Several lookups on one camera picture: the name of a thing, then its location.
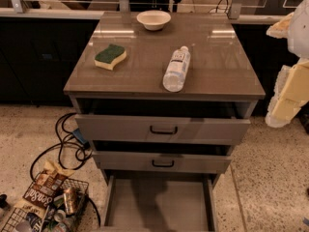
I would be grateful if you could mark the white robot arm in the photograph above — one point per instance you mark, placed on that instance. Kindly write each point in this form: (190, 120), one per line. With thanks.
(291, 88)

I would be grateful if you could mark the top grey drawer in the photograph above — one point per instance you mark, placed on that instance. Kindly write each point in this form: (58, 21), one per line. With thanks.
(162, 129)

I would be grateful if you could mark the copper drink can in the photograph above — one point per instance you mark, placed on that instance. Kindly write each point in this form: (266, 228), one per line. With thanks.
(70, 201)

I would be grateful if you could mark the grey drawer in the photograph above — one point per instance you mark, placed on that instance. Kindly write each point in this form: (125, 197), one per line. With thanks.
(162, 129)
(161, 162)
(158, 202)

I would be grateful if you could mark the blue power plug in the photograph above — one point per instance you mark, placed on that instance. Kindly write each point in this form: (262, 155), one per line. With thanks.
(81, 141)

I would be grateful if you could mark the brown snack bag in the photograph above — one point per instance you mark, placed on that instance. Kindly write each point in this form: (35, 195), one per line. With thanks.
(43, 190)

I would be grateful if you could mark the bottom grey drawer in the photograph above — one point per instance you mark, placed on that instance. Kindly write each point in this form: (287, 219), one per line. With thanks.
(158, 202)

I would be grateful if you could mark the white bowl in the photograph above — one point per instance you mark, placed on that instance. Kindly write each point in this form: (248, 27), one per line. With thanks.
(153, 20)

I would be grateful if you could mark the green yellow sponge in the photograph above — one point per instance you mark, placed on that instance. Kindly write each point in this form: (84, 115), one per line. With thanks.
(110, 57)

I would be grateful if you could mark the clear plastic water bottle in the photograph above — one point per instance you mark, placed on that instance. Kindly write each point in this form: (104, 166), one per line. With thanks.
(175, 75)

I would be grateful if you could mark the black wire basket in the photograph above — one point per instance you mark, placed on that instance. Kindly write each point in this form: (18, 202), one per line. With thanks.
(50, 206)

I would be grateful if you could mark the grey drawer cabinet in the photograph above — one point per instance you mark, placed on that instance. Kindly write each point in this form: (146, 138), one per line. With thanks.
(220, 82)

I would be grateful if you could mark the middle grey drawer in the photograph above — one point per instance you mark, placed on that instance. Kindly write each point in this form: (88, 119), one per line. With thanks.
(161, 162)

